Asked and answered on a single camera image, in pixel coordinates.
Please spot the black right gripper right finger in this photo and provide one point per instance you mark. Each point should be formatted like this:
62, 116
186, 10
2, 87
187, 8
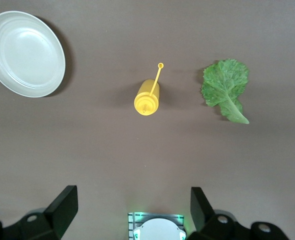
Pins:
205, 217

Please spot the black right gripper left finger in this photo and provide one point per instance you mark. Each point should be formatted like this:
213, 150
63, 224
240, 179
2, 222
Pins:
57, 215

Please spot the green lettuce leaf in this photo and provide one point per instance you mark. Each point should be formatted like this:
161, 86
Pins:
225, 85

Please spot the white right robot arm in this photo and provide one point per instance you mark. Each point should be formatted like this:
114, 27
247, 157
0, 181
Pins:
158, 230

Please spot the beige round plate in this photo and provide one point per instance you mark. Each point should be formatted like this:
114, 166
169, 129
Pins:
25, 53

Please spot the yellow squeeze sauce bottle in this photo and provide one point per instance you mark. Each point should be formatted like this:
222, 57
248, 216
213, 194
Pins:
147, 100

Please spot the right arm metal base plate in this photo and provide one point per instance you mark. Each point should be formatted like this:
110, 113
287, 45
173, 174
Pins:
137, 215

